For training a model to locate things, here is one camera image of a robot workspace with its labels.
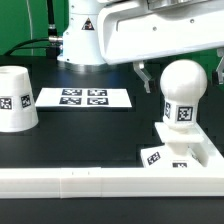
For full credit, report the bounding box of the white lamp bulb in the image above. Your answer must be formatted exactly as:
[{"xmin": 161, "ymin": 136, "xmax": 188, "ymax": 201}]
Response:
[{"xmin": 160, "ymin": 60, "xmax": 207, "ymax": 130}]

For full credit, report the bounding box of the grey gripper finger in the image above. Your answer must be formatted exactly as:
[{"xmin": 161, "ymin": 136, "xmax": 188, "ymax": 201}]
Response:
[{"xmin": 212, "ymin": 48, "xmax": 224, "ymax": 84}]

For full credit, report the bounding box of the white L-shaped fence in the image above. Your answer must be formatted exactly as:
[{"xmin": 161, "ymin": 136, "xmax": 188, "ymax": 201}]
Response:
[{"xmin": 0, "ymin": 125, "xmax": 224, "ymax": 199}]

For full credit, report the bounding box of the white lamp base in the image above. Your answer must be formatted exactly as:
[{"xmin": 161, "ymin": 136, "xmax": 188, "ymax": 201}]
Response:
[{"xmin": 140, "ymin": 122, "xmax": 203, "ymax": 169}]

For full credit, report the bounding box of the white lamp shade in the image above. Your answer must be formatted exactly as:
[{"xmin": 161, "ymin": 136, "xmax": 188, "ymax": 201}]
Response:
[{"xmin": 0, "ymin": 66, "xmax": 38, "ymax": 132}]

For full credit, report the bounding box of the black cable connector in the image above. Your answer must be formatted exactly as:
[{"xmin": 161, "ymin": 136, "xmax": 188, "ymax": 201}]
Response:
[{"xmin": 46, "ymin": 0, "xmax": 63, "ymax": 59}]

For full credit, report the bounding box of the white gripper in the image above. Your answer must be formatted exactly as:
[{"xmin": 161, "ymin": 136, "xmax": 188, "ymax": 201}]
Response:
[{"xmin": 98, "ymin": 0, "xmax": 224, "ymax": 93}]

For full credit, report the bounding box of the black cable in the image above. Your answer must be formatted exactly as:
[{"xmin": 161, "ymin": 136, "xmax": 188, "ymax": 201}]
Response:
[{"xmin": 3, "ymin": 37, "xmax": 54, "ymax": 57}]

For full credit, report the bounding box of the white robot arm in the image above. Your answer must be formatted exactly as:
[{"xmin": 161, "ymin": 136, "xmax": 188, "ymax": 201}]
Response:
[{"xmin": 58, "ymin": 0, "xmax": 224, "ymax": 87}]

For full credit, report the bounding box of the white marker sheet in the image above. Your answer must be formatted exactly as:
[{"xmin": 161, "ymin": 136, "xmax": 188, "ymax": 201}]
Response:
[{"xmin": 36, "ymin": 88, "xmax": 132, "ymax": 108}]

